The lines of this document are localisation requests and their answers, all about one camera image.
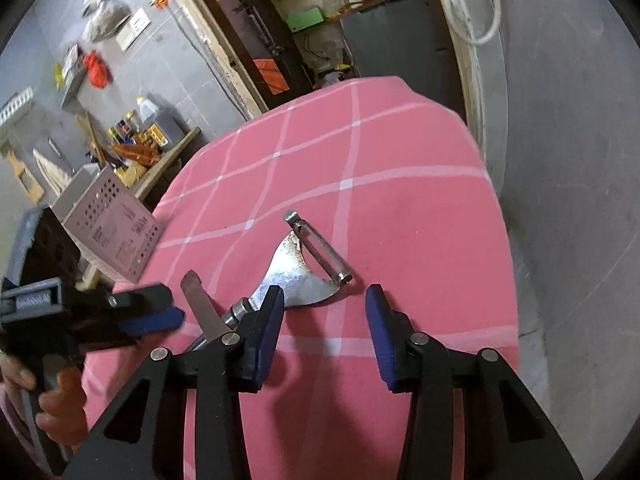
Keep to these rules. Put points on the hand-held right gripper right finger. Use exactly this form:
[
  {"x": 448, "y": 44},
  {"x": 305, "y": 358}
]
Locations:
[{"x": 380, "y": 340}]

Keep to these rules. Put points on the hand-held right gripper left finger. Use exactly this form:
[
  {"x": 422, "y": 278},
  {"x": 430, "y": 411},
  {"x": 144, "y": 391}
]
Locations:
[{"x": 267, "y": 340}]

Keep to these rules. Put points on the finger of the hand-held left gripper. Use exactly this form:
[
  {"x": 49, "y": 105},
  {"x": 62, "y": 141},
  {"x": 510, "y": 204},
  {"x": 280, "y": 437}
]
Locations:
[
  {"x": 150, "y": 321},
  {"x": 142, "y": 294}
]

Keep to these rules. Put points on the steel peeler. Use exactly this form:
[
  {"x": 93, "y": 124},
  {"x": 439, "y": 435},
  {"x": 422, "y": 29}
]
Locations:
[{"x": 295, "y": 280}]

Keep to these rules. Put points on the pink perforated plastic basket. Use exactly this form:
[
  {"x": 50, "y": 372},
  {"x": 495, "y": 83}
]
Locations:
[{"x": 115, "y": 220}]

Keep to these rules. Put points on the person's left hand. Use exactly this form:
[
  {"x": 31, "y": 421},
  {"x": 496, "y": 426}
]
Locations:
[{"x": 62, "y": 400}]

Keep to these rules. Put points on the wooden hanging board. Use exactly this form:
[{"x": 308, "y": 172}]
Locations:
[{"x": 25, "y": 175}]

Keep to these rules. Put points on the beige hanging towel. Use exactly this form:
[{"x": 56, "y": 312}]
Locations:
[{"x": 52, "y": 172}]

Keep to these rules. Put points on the pink checked tablecloth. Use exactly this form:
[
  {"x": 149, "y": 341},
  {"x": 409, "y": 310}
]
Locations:
[{"x": 400, "y": 210}]

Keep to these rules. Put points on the orange snack package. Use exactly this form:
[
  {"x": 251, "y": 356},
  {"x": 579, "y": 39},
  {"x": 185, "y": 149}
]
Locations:
[{"x": 135, "y": 152}]

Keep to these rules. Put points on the red plastic bag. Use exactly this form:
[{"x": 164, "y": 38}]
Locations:
[{"x": 95, "y": 70}]

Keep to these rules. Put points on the orange paper on door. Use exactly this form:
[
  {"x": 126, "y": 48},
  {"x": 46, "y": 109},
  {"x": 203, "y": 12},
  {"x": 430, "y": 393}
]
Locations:
[{"x": 270, "y": 76}]

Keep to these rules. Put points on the hanging clear bag of dried goods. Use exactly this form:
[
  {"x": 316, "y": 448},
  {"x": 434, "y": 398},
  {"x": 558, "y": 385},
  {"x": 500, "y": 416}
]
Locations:
[{"x": 102, "y": 17}]

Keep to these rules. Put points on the dark brown door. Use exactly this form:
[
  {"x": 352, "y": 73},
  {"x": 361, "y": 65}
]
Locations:
[{"x": 240, "y": 35}]

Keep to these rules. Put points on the plastic bags on floor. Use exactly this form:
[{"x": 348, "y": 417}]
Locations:
[{"x": 330, "y": 67}]

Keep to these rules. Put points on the grey cabinet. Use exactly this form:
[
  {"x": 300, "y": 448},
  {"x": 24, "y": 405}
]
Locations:
[{"x": 395, "y": 35}]

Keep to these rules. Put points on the green box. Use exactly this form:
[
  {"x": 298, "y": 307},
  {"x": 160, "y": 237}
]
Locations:
[{"x": 304, "y": 19}]

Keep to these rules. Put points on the white plastic wall rack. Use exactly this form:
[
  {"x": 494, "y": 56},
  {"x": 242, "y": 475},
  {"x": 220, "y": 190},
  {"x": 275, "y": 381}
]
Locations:
[{"x": 15, "y": 105}]

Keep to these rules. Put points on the white wall sockets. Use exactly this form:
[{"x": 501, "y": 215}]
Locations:
[{"x": 134, "y": 27}]

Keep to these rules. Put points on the wooden door frame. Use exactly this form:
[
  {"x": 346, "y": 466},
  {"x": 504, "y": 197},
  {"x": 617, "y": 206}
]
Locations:
[{"x": 210, "y": 40}]

